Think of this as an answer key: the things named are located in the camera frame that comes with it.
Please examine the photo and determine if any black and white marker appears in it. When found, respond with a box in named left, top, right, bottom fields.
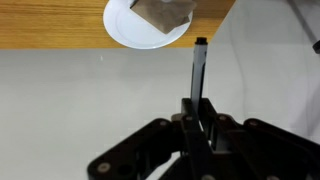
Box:
left=191, top=37, right=208, bottom=119

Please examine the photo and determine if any brown napkin on right plate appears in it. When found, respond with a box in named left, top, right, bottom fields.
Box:
left=130, top=0, right=197, bottom=34

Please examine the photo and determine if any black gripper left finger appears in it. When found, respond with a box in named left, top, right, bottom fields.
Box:
left=87, top=113, right=214, bottom=180

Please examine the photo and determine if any white plate right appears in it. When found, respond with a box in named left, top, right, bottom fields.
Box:
left=103, top=0, right=193, bottom=50

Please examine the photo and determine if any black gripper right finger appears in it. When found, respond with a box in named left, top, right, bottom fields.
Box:
left=182, top=98, right=320, bottom=180

